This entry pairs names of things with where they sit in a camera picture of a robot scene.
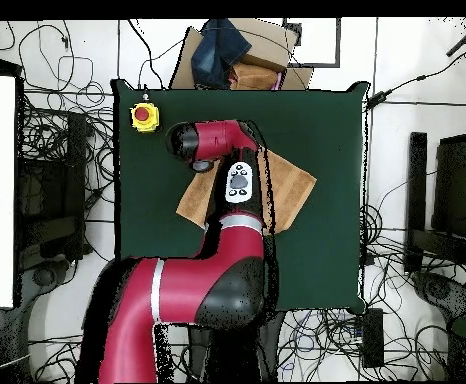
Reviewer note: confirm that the black round foot knob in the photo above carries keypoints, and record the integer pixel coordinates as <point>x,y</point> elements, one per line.
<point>44,276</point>
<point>438,288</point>

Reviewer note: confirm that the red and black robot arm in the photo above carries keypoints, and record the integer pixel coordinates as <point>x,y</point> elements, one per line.
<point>185,288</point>

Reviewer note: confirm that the brown cardboard box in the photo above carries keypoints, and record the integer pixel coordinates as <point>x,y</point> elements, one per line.
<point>265,44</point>

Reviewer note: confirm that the black power adapter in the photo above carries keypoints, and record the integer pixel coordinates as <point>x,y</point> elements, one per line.
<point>378,100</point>

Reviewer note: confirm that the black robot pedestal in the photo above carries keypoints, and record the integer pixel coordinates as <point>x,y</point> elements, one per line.
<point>233,356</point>

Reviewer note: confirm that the light brown folded cloth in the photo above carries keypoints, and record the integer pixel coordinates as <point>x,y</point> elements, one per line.
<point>253,78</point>

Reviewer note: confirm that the blue denim jeans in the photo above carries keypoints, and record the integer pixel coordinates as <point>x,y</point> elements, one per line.
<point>217,52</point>

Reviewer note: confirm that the dark stand base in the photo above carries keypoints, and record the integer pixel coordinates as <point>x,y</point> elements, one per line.
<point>453,300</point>

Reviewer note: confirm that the long black flat bar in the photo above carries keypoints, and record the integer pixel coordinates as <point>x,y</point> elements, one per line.
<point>416,200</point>

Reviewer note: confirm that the pink cloth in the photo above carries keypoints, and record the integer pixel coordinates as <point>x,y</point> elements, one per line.
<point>280,82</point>

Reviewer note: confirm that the black power strip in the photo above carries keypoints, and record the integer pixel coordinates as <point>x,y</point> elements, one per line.
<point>373,338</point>

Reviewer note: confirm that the dark green tablecloth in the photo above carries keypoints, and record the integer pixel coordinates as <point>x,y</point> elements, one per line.
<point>317,260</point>

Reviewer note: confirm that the grey stand base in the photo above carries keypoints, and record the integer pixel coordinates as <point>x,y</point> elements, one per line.
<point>37,296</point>

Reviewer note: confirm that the tan terry towel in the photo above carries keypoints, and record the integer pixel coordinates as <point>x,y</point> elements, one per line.
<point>289,188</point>

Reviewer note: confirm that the yellow emergency stop button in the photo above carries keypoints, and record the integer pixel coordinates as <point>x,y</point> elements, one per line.
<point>145,116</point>

